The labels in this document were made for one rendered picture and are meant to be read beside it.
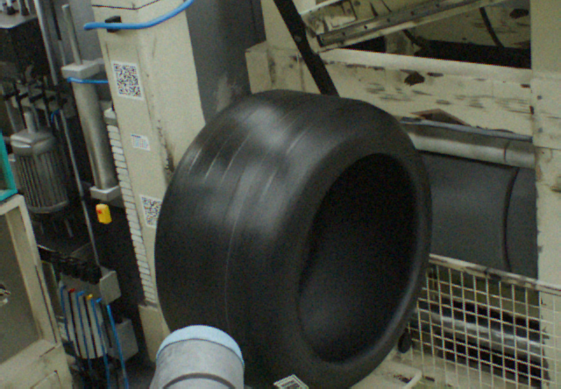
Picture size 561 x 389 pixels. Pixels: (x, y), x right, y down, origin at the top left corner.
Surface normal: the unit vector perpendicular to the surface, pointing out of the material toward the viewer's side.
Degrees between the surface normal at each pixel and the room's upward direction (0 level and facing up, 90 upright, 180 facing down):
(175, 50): 90
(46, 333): 90
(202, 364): 15
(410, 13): 90
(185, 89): 90
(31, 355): 0
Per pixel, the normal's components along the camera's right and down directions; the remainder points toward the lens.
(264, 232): 0.09, -0.04
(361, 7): -0.62, 0.40
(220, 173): -0.49, -0.45
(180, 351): -0.40, -0.83
